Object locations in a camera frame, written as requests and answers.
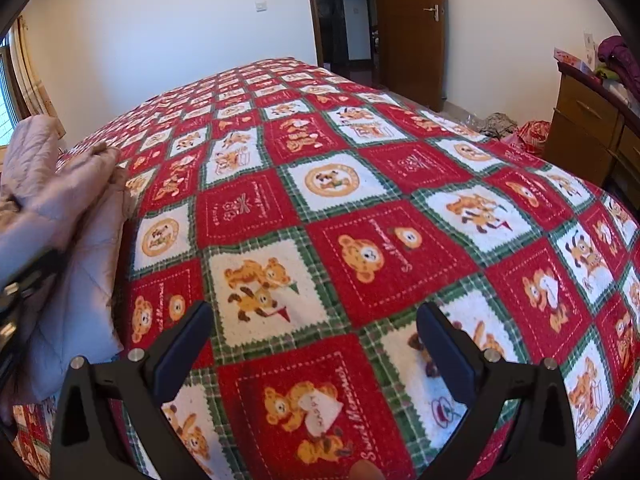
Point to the window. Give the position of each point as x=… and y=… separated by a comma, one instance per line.
x=6, y=110

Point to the dark wooden door frame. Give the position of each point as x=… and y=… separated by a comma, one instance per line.
x=312, y=10

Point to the grey clothes pile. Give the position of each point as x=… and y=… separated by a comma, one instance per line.
x=497, y=124

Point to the brown wooden door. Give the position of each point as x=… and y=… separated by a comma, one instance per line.
x=405, y=50

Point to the flat colourful box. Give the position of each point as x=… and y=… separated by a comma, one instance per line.
x=570, y=57

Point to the white wall switch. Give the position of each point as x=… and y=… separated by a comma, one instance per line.
x=261, y=6

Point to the lavender puffer jacket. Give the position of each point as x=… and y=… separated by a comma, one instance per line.
x=75, y=285

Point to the white card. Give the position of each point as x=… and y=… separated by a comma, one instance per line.
x=589, y=47

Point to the beige curtain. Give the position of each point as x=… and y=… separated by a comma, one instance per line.
x=35, y=80

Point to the red bear printed blanket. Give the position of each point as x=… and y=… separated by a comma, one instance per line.
x=325, y=240

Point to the purple clothes pile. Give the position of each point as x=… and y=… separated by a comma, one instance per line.
x=622, y=57

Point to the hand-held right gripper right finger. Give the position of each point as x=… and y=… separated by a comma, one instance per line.
x=445, y=355

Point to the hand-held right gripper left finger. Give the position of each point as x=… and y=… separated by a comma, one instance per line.
x=185, y=350

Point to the brown wooden dresser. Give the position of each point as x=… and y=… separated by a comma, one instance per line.
x=575, y=125

